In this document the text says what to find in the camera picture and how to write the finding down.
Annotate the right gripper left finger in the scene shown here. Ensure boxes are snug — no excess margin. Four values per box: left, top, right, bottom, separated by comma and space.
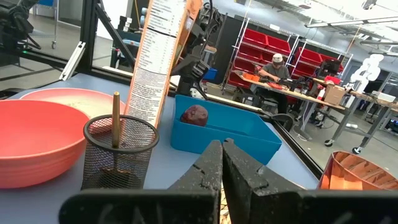
58, 139, 224, 224

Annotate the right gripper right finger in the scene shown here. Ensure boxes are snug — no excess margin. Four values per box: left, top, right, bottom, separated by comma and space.
222, 138, 398, 224

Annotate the orange Cheerios cereal box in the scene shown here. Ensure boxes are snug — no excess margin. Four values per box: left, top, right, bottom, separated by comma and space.
124, 0, 203, 129

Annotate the pink plate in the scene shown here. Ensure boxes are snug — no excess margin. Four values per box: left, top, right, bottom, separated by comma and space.
20, 88, 127, 121

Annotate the red bowl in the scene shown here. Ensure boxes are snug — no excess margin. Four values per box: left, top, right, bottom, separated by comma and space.
0, 99, 91, 189

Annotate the round woven placemat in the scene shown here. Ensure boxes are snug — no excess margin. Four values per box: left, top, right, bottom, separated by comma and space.
220, 186, 233, 224

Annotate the black mesh cup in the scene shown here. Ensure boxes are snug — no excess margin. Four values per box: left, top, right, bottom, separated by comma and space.
81, 114, 160, 190

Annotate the copper faceted cup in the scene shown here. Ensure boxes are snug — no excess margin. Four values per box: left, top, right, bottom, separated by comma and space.
317, 151, 398, 191

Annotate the blue plastic bin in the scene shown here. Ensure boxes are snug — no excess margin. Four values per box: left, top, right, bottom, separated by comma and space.
170, 95, 283, 166

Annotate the wooden spoon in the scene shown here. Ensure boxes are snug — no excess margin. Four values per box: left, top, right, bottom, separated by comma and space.
111, 91, 121, 149

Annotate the wooden workbench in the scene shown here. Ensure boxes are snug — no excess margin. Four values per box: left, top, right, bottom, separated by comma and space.
234, 70, 398, 155

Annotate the cardboard box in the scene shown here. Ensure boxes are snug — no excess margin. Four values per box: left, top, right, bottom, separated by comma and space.
323, 83, 346, 106

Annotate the small blue storage bin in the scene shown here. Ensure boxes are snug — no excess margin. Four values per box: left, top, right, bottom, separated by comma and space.
203, 67, 218, 81

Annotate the person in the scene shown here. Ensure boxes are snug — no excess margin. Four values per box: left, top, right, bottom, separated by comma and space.
257, 53, 292, 114

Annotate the white robot figure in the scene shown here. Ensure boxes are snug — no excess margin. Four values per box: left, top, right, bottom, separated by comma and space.
350, 54, 385, 93

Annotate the shelf rack with red bins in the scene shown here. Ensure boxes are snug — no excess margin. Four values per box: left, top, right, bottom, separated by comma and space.
228, 27, 345, 90

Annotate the silver aluminium extrusion piece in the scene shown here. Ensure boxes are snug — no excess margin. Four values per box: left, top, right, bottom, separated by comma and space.
58, 41, 86, 81

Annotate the ceiling strip light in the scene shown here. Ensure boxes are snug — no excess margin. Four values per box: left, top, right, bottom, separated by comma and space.
304, 17, 398, 29

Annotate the black tripod rig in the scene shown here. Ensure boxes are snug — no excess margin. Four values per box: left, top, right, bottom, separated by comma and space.
0, 0, 41, 68

